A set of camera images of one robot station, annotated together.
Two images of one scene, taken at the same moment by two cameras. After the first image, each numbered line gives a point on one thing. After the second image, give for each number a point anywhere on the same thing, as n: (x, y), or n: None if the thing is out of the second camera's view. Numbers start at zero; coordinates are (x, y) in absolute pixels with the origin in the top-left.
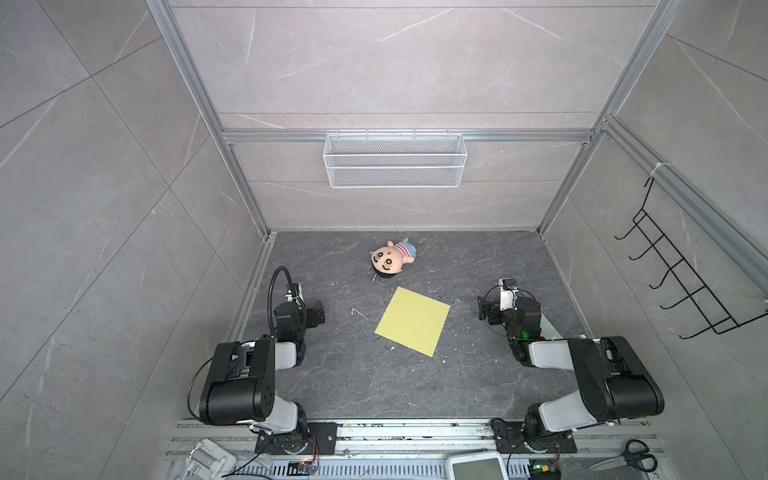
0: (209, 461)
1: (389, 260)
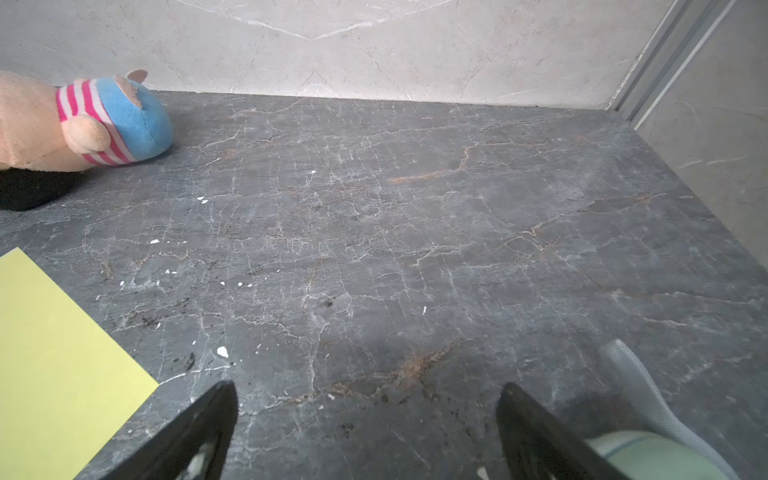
0: None
1: (49, 134)
